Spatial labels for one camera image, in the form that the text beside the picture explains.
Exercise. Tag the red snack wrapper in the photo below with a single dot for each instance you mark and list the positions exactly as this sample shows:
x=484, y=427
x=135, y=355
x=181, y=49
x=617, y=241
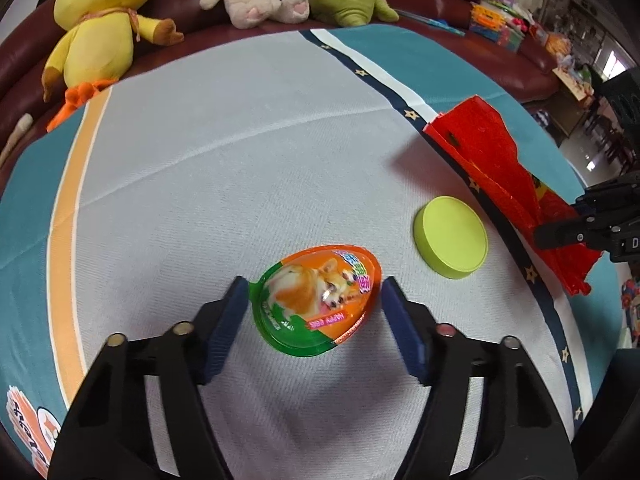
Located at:
x=490, y=150

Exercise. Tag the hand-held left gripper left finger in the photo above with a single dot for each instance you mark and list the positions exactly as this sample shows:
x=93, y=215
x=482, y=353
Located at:
x=227, y=332

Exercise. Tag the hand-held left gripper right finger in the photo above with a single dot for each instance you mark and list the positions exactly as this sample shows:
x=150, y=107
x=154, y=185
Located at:
x=405, y=332

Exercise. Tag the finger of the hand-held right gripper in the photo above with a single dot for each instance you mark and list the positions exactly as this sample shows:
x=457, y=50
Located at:
x=607, y=195
x=565, y=232

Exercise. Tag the yellow-green round lid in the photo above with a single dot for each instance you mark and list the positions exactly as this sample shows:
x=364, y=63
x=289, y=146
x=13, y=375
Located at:
x=450, y=235

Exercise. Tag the blue plastic toy tool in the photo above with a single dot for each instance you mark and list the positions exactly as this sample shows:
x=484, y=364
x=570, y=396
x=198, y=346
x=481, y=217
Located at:
x=430, y=21

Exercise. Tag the yellow duck plush toy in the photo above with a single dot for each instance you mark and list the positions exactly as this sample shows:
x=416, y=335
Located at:
x=95, y=35

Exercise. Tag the dark red leather sofa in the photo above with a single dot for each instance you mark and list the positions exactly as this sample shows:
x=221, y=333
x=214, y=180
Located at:
x=450, y=10

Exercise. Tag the teal grey printed blanket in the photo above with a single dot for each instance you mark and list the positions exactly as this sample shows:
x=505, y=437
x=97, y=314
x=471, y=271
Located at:
x=200, y=160

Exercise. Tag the pile of colourful toys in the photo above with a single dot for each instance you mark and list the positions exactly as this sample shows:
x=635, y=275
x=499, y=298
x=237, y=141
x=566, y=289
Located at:
x=500, y=22

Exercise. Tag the orange green egg toy package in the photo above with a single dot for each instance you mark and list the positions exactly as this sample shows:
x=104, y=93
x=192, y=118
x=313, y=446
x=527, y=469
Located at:
x=310, y=300

